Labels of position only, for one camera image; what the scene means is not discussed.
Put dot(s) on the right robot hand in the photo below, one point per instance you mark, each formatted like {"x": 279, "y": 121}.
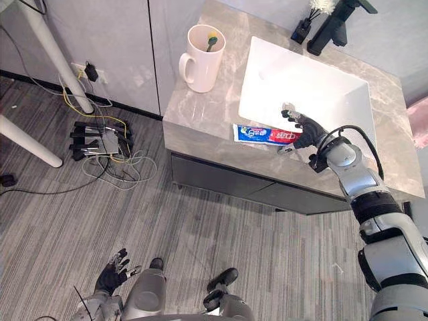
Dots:
{"x": 311, "y": 132}

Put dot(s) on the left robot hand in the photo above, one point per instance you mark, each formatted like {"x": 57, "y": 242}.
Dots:
{"x": 108, "y": 279}

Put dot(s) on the blue red toothpaste tube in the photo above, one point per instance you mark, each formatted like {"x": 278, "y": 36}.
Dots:
{"x": 261, "y": 133}

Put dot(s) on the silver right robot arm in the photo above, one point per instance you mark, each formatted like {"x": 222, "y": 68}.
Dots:
{"x": 384, "y": 234}

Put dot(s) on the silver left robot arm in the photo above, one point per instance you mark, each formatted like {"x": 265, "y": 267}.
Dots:
{"x": 100, "y": 307}

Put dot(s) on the white sink basin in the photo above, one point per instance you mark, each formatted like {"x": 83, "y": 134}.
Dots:
{"x": 301, "y": 83}

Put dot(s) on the black holder with white brush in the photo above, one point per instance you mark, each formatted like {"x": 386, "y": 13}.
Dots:
{"x": 301, "y": 31}

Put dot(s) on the black faucet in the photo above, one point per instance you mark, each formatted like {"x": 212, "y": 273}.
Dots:
{"x": 329, "y": 30}

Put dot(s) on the grey stone vanity cabinet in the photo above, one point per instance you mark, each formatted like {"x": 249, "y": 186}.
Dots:
{"x": 217, "y": 180}

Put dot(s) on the pink towel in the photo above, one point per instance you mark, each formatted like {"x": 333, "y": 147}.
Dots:
{"x": 419, "y": 127}

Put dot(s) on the cream mug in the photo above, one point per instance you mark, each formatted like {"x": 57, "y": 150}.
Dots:
{"x": 200, "y": 67}

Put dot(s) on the green yellow toothbrush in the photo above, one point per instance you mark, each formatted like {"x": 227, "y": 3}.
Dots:
{"x": 212, "y": 40}

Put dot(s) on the black router with antennas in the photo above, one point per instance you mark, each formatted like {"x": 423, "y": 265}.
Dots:
{"x": 108, "y": 142}

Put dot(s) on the white table leg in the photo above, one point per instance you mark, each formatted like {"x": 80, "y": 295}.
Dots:
{"x": 30, "y": 143}
{"x": 57, "y": 57}

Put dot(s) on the black power adapter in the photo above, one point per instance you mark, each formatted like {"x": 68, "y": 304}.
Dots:
{"x": 91, "y": 72}

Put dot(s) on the white wall socket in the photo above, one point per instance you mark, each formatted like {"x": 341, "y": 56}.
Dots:
{"x": 102, "y": 77}

